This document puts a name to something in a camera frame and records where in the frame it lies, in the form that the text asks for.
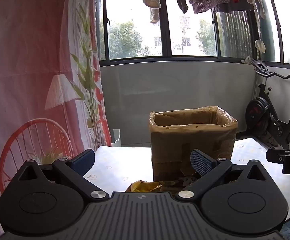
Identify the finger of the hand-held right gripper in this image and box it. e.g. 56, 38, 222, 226
266, 149, 289, 165

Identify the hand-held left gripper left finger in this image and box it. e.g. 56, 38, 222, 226
10, 149, 110, 201

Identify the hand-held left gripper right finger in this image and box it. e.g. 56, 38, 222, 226
175, 149, 271, 202

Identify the brown cardboard box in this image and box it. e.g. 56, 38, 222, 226
148, 106, 238, 182

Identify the brown crumpled snack packet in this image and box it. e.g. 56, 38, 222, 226
162, 175, 201, 193

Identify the white plastic bin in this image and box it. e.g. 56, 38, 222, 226
109, 129, 122, 147

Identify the black exercise bike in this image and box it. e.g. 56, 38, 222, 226
245, 56, 290, 149

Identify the yellow orange snack packet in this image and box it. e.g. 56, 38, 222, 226
125, 180, 163, 193

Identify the white rag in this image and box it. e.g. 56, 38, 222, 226
240, 56, 255, 66

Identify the white hanging plastic bag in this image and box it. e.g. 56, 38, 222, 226
255, 39, 266, 53

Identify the pink printed curtain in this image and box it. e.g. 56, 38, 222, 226
0, 0, 112, 230

